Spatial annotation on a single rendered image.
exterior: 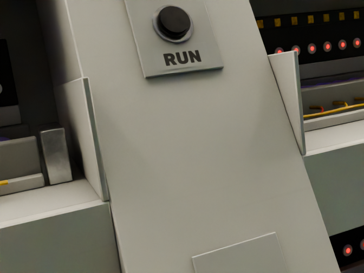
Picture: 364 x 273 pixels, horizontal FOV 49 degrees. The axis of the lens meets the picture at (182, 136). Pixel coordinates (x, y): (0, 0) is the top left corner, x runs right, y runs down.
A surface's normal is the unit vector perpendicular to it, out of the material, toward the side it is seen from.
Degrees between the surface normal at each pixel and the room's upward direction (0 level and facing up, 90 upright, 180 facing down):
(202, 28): 90
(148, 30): 90
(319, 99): 113
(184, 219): 90
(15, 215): 23
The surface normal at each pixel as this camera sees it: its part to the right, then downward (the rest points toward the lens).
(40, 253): 0.36, 0.10
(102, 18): 0.28, -0.29
